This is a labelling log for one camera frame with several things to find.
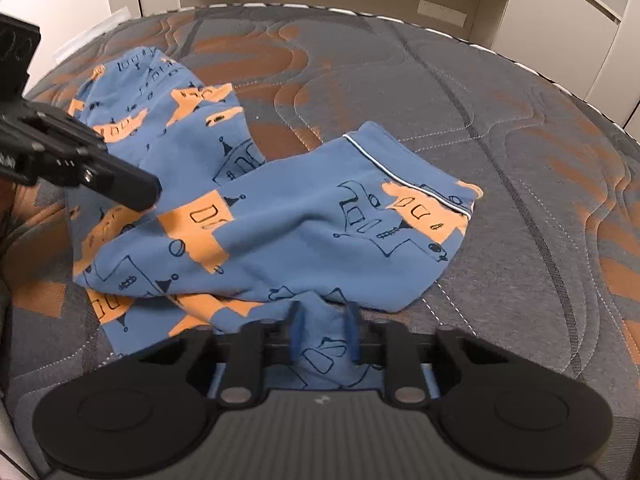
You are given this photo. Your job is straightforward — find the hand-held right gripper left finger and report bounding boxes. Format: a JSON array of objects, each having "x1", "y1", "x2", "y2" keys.
[{"x1": 117, "y1": 304, "x2": 306, "y2": 407}]

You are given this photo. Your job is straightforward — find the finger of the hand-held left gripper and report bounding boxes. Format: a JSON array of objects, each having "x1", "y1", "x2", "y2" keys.
[{"x1": 82, "y1": 152, "x2": 162, "y2": 212}]

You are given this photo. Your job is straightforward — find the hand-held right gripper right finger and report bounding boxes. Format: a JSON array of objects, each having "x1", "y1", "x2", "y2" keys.
[{"x1": 344, "y1": 301, "x2": 507, "y2": 409}]

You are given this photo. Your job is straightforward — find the blue orange printed pants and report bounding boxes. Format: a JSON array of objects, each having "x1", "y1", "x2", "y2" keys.
[{"x1": 65, "y1": 46, "x2": 485, "y2": 392}]

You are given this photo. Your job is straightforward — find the grey orange quilted mattress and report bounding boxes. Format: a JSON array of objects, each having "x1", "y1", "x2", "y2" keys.
[{"x1": 0, "y1": 2, "x2": 640, "y2": 480}]

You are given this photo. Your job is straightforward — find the beige built-in cabinet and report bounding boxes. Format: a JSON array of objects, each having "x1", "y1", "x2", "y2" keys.
[{"x1": 105, "y1": 0, "x2": 640, "y2": 131}]

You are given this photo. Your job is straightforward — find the white wall socket panel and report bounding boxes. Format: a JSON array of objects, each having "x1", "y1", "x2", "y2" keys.
[{"x1": 417, "y1": 0, "x2": 469, "y2": 27}]

